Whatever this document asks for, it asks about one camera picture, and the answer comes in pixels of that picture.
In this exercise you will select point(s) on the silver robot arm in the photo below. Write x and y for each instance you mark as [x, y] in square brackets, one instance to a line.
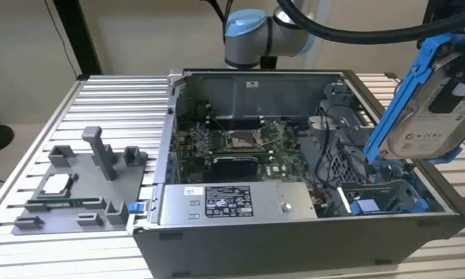
[248, 43]

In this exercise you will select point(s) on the grey disk bay cage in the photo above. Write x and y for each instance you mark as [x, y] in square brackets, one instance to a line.
[333, 162]

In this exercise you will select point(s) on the green motherboard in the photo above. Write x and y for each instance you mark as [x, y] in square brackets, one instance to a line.
[282, 162]

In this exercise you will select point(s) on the CPU socket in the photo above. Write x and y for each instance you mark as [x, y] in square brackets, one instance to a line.
[237, 142]

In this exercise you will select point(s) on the metal locking lever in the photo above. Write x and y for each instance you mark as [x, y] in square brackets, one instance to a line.
[218, 123]

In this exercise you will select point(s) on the black expansion card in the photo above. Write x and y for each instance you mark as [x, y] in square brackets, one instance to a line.
[234, 168]

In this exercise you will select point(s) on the black PC case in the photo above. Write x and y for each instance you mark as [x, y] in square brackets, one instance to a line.
[274, 250]

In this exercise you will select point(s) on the silver power supply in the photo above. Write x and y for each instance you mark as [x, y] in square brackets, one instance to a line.
[177, 209]

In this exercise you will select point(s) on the blue case latch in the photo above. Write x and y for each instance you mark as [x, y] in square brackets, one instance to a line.
[134, 208]

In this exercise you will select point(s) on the grey parts rack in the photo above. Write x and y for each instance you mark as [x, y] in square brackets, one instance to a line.
[89, 186]

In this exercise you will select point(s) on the green RAM stick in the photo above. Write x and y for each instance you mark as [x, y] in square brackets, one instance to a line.
[74, 202]

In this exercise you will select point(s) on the silver CPU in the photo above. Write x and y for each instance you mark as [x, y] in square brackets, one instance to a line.
[53, 186]

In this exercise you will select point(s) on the black upright post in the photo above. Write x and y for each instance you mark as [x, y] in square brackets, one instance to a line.
[77, 37]

